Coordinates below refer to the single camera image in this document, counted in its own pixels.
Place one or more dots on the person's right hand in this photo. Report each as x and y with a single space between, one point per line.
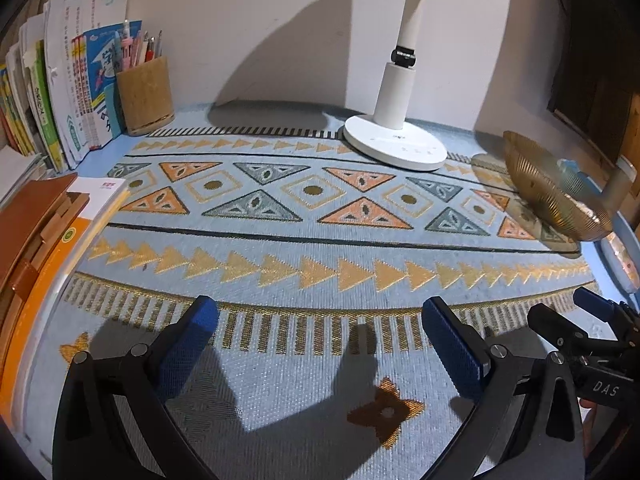
592 427

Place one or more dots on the gold ribbed glass bowl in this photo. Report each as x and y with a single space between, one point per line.
545 185

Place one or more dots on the stack of white papers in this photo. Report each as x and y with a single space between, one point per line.
20 175

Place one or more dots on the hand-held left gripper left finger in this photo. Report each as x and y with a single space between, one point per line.
192 340

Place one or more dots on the row of books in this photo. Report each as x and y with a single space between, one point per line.
65 85

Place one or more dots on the cork pen holder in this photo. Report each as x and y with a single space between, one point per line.
145 95

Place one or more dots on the brown leather notebook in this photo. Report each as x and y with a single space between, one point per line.
30 220

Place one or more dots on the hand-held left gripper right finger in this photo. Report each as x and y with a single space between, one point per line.
452 345

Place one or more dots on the bunch of pens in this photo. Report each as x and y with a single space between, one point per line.
127 45

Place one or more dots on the white desk lamp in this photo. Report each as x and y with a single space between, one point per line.
395 95

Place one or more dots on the pale blue plastic piece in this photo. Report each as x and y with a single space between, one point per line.
570 167

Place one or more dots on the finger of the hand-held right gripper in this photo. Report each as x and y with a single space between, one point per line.
552 325
592 300

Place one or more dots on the blue patterned mat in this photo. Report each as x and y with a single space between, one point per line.
300 270

